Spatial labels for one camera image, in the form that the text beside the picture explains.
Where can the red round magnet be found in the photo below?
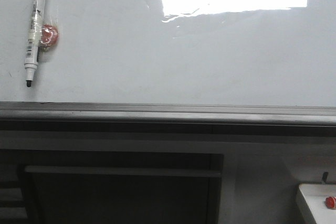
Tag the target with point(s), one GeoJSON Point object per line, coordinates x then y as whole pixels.
{"type": "Point", "coordinates": [49, 36]}

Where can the large white whiteboard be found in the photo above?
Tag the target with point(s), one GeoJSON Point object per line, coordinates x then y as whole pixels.
{"type": "Point", "coordinates": [215, 61]}

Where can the white control box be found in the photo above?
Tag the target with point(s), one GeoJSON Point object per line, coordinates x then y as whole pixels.
{"type": "Point", "coordinates": [311, 199]}

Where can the white whiteboard marker pen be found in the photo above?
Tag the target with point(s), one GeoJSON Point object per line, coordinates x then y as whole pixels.
{"type": "Point", "coordinates": [33, 41]}

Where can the red emergency stop button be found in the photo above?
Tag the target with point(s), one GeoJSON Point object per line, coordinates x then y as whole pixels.
{"type": "Point", "coordinates": [330, 202]}

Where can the dark cabinet with rail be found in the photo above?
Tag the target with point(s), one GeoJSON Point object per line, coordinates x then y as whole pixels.
{"type": "Point", "coordinates": [109, 187]}

